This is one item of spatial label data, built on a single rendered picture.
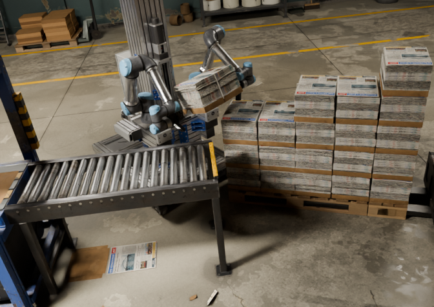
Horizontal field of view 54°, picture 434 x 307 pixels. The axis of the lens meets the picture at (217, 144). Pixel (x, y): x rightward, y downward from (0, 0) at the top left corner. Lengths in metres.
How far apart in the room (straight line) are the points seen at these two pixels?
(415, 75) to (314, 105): 0.68
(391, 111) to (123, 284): 2.26
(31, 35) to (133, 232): 6.19
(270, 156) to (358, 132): 0.70
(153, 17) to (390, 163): 2.12
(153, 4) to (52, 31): 5.74
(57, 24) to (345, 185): 6.85
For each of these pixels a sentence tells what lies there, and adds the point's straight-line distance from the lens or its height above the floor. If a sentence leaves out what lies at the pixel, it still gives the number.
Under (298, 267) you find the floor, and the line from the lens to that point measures 3.21.
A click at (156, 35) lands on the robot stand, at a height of 1.45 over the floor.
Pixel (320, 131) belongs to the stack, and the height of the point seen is 0.76.
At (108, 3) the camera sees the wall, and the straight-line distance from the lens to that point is 9.81.
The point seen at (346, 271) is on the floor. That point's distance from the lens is 3.23.
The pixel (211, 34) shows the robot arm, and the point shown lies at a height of 1.41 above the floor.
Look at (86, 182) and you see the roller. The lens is 2.93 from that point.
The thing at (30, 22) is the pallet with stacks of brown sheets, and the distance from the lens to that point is 9.55.
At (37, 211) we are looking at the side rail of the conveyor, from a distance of 2.89.
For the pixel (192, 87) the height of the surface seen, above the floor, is 1.21.
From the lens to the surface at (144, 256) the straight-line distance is 3.41.
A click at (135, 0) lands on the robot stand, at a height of 1.72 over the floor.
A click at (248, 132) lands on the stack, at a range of 3.32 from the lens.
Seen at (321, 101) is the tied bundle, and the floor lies 1.01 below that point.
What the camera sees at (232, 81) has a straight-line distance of 3.13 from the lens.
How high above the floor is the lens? 2.36
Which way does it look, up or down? 31 degrees down
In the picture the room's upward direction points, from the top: 6 degrees counter-clockwise
